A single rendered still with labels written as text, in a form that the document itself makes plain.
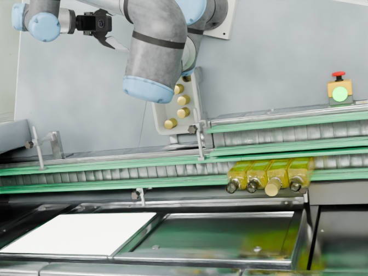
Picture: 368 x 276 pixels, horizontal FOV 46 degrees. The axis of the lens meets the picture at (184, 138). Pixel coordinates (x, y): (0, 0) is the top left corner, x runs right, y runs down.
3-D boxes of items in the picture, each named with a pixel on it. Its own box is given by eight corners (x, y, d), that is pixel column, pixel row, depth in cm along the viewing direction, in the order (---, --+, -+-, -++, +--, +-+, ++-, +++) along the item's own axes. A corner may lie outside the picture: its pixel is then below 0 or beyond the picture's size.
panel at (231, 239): (59, 220, 164) (-8, 263, 133) (58, 212, 163) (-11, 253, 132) (306, 217, 130) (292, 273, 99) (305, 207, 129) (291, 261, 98)
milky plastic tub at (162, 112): (166, 131, 165) (156, 136, 157) (156, 72, 162) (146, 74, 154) (209, 127, 159) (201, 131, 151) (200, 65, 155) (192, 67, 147)
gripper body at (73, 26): (102, 12, 138) (63, 8, 132) (111, 12, 131) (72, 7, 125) (101, 37, 140) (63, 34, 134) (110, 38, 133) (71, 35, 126)
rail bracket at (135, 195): (148, 198, 160) (131, 211, 148) (145, 180, 159) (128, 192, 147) (158, 197, 159) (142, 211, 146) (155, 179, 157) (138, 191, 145)
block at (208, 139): (210, 144, 154) (203, 149, 147) (206, 118, 152) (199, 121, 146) (219, 143, 152) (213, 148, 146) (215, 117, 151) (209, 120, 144)
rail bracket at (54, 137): (64, 159, 181) (28, 174, 160) (56, 119, 178) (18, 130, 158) (74, 157, 179) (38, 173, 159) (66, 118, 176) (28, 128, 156)
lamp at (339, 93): (333, 101, 135) (332, 102, 132) (331, 87, 134) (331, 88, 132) (348, 99, 133) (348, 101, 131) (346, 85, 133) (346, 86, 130)
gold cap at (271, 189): (264, 182, 118) (262, 187, 114) (275, 176, 116) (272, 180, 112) (272, 193, 118) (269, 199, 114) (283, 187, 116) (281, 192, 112)
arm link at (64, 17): (57, 6, 122) (56, 36, 124) (73, 8, 125) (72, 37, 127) (50, 6, 129) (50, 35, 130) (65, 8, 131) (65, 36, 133)
